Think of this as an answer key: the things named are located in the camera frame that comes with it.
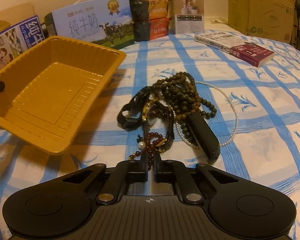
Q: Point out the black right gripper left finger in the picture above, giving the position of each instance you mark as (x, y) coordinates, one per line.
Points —
(130, 177)

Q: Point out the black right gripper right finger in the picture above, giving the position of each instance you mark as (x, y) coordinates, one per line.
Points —
(172, 172)

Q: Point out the black fitness band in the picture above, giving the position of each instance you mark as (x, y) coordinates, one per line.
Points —
(204, 137)

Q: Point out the yellow plastic tray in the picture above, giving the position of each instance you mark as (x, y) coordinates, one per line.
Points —
(50, 88)

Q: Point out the black strap gold watch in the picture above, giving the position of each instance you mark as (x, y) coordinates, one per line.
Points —
(143, 110)

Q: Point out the blue cartoon milk carton box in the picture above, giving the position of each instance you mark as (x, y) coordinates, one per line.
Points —
(19, 38)

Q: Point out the blue checkered bed sheet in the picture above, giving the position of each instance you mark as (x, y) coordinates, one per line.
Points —
(257, 120)

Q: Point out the white cow milk carton box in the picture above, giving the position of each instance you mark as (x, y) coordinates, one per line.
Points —
(104, 22)

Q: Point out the AutoCAD book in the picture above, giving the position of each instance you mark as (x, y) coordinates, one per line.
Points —
(233, 45)

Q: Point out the bottom red food box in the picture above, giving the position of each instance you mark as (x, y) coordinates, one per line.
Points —
(150, 30)

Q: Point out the small white product box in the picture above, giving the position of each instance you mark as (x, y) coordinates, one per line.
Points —
(186, 16)

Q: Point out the middle orange food box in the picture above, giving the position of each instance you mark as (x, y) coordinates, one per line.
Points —
(145, 10)

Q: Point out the large cardboard box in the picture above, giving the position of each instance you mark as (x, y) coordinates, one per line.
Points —
(271, 19)

